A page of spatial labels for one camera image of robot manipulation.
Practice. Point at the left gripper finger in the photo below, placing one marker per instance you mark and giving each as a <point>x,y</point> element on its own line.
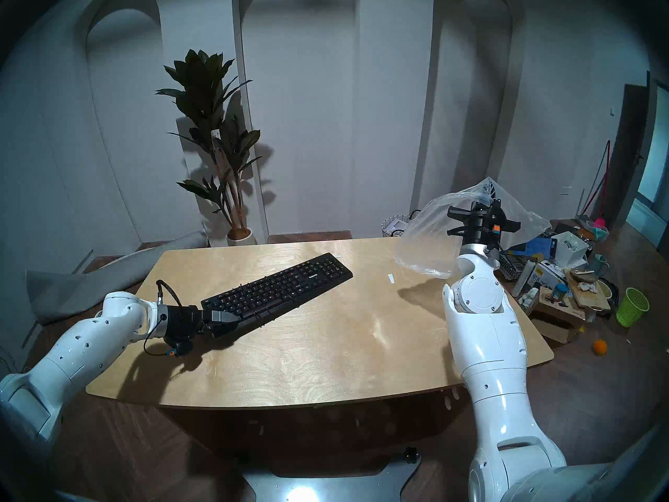
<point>225,331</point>
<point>222,319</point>

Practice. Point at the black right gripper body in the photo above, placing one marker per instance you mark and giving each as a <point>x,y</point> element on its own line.
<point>481,226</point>

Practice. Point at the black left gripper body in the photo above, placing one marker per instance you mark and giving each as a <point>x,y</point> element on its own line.
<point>185,323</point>

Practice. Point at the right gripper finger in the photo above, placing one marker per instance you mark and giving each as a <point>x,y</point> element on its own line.
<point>499,202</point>
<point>488,195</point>

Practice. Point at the clear plastic bag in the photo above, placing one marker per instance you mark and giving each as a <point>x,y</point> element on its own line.
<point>428,239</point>

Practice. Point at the black computer keyboard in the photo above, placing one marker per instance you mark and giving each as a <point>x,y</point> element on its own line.
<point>292,286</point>

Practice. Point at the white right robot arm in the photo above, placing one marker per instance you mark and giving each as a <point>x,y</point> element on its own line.
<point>486,339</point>

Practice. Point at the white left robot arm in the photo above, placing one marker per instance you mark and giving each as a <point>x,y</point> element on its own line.
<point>78,344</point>

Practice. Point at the metal dish rack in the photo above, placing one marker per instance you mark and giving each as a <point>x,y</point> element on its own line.
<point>515,268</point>

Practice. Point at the blue product box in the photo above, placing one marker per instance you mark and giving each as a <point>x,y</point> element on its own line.
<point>541,247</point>

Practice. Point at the white paper roll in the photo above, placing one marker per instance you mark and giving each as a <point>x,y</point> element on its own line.
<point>524,278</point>

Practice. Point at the white printed carton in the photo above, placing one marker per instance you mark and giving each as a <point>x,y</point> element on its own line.
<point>549,273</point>

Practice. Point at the white plastic bin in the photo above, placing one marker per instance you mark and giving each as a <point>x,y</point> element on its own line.
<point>569,250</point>

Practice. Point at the blue lidded jar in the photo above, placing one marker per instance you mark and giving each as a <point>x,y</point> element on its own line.
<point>560,293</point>

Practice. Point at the teal mug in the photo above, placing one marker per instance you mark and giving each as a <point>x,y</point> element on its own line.
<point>598,265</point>

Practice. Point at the brown cardboard box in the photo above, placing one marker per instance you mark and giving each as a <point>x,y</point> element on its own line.
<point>556,323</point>

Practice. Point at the grey rolled mat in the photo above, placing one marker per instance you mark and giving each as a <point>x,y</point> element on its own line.
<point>68,286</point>

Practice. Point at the wooden cutting board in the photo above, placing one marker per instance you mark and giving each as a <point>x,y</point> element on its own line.
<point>593,297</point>

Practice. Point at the dark brown door leaf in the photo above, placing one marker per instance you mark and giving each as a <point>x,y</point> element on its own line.
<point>630,156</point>

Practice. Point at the white bowl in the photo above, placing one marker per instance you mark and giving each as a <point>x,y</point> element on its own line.
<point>606,292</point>

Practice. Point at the orange fruit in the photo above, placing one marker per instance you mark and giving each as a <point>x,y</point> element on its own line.
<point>600,346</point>

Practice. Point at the green plastic waste basket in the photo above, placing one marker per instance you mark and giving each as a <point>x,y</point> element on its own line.
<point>632,307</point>

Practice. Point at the tall potted plant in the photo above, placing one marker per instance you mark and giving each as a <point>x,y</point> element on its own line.
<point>209,119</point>

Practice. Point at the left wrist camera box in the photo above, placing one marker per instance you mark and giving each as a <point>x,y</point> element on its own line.
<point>177,348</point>

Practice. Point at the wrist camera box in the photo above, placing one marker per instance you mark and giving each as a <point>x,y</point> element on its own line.
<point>177,348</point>
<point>509,227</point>

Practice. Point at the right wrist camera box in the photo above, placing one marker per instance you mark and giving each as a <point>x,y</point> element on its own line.
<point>509,227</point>

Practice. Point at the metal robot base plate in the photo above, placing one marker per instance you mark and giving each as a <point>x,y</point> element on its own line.
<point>324,488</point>

